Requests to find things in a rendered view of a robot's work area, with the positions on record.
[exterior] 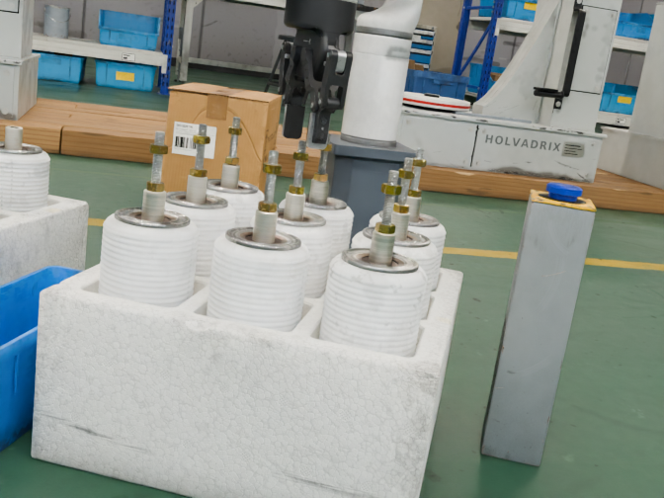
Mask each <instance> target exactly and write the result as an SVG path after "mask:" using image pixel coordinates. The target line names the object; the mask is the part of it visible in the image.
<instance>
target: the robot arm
mask: <svg viewBox="0 0 664 498"><path fill-rule="evenodd" d="M357 3H358V0H286V8H285V16H284V23H285V25H286V26H287V27H290V28H296V35H295V39H294V42H293V43H292V42H285V41H284V42H283V44H282V50H281V63H280V75H279V88H278V93H279V95H283V99H284V102H285V103H286V106H285V114H284V122H283V130H282V135H283V137H285V138H294V139H299V138H301V134H302V127H303V119H304V111H305V106H302V105H304V104H305V102H306V100H307V97H308V94H309V95H310V109H311V111H313V112H314V113H309V121H308V128H307V136H306V146H307V147H309V148H312V149H325V148H326V146H327V140H328V132H329V126H330V119H331V114H334V113H335V111H336V110H342V109H343V108H344V103H345V109H344V116H343V122H342V129H341V136H340V139H341V140H344V141H347V142H351V143H356V144H360V145H367V146H374V147H387V148H391V147H395V144H396V138H397V132H398V126H399V120H400V114H401V107H402V101H403V95H404V88H405V82H406V75H407V69H408V63H409V56H410V49H411V44H412V38H413V33H414V30H415V28H416V26H417V24H418V21H419V18H420V15H421V10H422V5H423V0H385V2H384V4H383V5H382V6H381V7H380V8H378V9H376V10H374V11H371V12H368V13H365V14H362V15H360V16H359V17H358V20H357V24H356V30H355V32H356V33H355V38H354V45H353V53H351V52H349V51H343V50H340V46H339V37H340V35H343V36H349V35H350V34H351V33H352V32H353V30H354V24H355V17H356V10H357ZM286 82H287V83H288V84H287V85H286ZM301 87H302V89H301ZM337 90H338V92H337V98H335V91H337ZM318 92H319V93H320V95H319V99H318ZM346 93H347V95H346ZM345 98H346V102H345Z"/></svg>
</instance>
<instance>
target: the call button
mask: <svg viewBox="0 0 664 498"><path fill-rule="evenodd" d="M546 190H547V191H549V193H548V196H549V197H551V198H554V199H558V200H563V201H569V202H577V198H578V197H581V196H582V192H583V190H582V189H581V188H579V187H576V186H572V185H568V184H562V183H548V184H546Z"/></svg>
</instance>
